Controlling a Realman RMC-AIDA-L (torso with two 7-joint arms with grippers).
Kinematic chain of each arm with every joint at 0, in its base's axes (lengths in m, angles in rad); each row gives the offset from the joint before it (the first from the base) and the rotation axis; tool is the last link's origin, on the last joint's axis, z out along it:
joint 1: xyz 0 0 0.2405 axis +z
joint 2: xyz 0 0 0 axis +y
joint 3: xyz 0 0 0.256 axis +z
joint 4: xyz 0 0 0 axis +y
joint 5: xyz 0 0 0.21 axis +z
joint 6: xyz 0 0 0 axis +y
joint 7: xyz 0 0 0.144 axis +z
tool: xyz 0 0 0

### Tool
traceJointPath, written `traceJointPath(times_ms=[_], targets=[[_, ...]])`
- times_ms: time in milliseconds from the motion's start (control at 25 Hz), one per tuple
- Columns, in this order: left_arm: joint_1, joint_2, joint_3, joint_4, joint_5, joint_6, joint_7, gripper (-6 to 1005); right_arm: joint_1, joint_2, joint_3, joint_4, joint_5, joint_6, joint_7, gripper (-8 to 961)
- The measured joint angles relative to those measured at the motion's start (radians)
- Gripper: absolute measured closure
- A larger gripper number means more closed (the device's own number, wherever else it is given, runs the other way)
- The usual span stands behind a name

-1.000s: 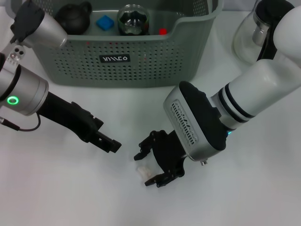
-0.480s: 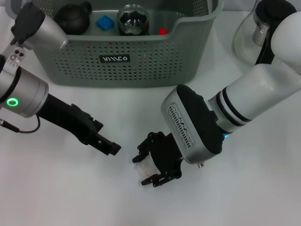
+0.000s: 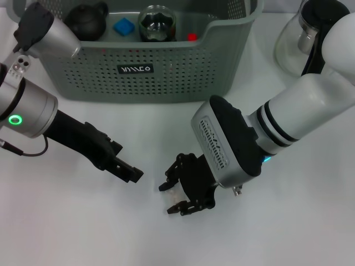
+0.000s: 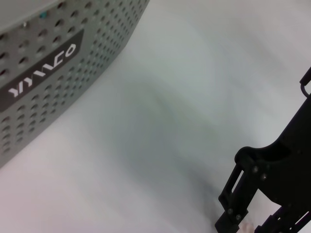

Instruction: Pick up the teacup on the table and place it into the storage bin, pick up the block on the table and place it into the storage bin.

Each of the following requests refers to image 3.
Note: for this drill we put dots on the white two-stud brick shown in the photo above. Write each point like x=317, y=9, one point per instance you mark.
x=175, y=195

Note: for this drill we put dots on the large orange-red brick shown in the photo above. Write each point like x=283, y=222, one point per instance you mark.
x=192, y=37

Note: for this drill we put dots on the glass teacup with black base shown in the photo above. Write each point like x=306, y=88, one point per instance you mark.
x=156, y=25

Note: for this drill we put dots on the blue four-stud brick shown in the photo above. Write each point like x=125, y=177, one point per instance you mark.
x=124, y=26

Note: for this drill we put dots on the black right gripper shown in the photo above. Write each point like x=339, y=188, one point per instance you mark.
x=198, y=180

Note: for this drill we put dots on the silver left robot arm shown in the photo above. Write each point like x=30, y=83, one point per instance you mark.
x=27, y=110

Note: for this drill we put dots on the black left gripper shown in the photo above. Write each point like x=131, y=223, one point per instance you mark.
x=83, y=141

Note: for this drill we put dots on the grey perforated storage bin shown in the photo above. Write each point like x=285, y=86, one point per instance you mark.
x=166, y=80

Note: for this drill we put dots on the dark clay teapot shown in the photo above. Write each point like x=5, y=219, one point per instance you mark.
x=86, y=23

